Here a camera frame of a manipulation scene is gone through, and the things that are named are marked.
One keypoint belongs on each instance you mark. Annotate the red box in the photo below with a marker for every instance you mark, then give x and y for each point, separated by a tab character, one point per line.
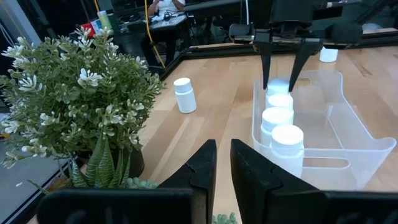
88	29

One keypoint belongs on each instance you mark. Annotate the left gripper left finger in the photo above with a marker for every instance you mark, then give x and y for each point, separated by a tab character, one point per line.
192	186

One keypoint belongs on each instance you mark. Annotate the clear plastic basket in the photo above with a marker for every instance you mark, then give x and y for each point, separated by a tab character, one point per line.
357	146

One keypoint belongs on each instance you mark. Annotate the black aluminium table frame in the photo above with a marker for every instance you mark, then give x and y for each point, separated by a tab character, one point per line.
217	51

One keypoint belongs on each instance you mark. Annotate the person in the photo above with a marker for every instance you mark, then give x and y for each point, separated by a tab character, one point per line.
166	6

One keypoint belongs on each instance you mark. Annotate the dark grey side desk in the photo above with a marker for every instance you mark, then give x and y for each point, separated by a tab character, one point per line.
168	26

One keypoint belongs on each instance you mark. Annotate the white pill bottle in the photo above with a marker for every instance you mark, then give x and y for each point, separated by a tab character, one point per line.
328	54
277	85
185	96
275	119
287	137
280	101

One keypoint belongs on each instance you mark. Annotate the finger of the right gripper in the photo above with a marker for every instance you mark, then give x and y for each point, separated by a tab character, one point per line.
306	51
264	46

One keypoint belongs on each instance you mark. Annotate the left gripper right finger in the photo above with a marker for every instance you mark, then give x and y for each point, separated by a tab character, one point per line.
264	193

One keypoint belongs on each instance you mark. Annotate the white-flowered potted plant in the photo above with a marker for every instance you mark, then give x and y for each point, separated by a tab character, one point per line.
77	93

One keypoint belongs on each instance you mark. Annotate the green bottle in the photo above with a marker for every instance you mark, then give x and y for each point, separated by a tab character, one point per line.
104	19

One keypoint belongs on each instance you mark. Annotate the potted succulent arrangement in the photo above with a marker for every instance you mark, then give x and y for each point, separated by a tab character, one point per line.
99	169

